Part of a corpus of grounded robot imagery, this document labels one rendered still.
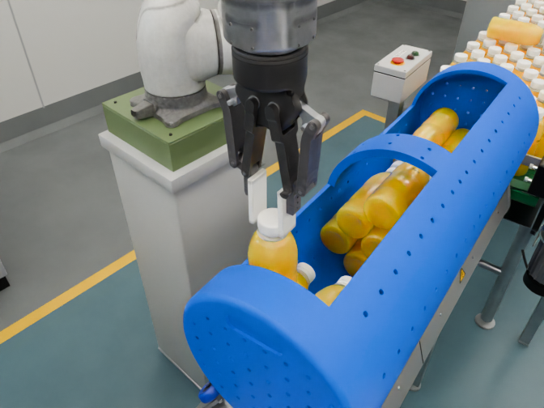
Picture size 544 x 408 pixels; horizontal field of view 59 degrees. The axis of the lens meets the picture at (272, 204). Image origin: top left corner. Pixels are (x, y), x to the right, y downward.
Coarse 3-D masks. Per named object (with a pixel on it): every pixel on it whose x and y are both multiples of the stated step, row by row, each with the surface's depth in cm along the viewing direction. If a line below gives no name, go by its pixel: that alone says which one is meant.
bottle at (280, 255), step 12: (252, 240) 63; (264, 240) 61; (276, 240) 60; (288, 240) 62; (252, 252) 62; (264, 252) 61; (276, 252) 61; (288, 252) 62; (252, 264) 63; (264, 264) 62; (276, 264) 62; (288, 264) 62; (288, 276) 64
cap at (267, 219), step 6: (264, 210) 62; (270, 210) 62; (276, 210) 62; (258, 216) 61; (264, 216) 61; (270, 216) 61; (276, 216) 61; (258, 222) 60; (264, 222) 60; (270, 222) 60; (276, 222) 60; (258, 228) 61; (264, 228) 60; (270, 228) 59; (276, 228) 59; (264, 234) 60; (270, 234) 60; (276, 234) 60
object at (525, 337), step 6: (540, 300) 180; (540, 306) 180; (534, 312) 183; (540, 312) 182; (534, 318) 185; (540, 318) 183; (528, 324) 188; (534, 324) 186; (540, 324) 185; (528, 330) 189; (534, 330) 188; (522, 336) 193; (528, 336) 191; (522, 342) 194; (528, 342) 193
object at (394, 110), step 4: (404, 100) 154; (388, 104) 154; (392, 104) 153; (396, 104) 153; (400, 104) 152; (388, 108) 155; (392, 108) 154; (396, 108) 153; (400, 108) 154; (388, 112) 156; (392, 112) 155; (396, 112) 154; (400, 112) 155; (388, 116) 156; (392, 116) 156; (396, 116) 155; (388, 120) 157; (392, 120) 156; (388, 124) 158; (384, 128) 160
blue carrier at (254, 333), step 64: (512, 128) 96; (320, 192) 91; (448, 192) 76; (320, 256) 93; (384, 256) 63; (448, 256) 72; (192, 320) 65; (256, 320) 55; (320, 320) 55; (384, 320) 59; (256, 384) 64; (320, 384) 53; (384, 384) 59
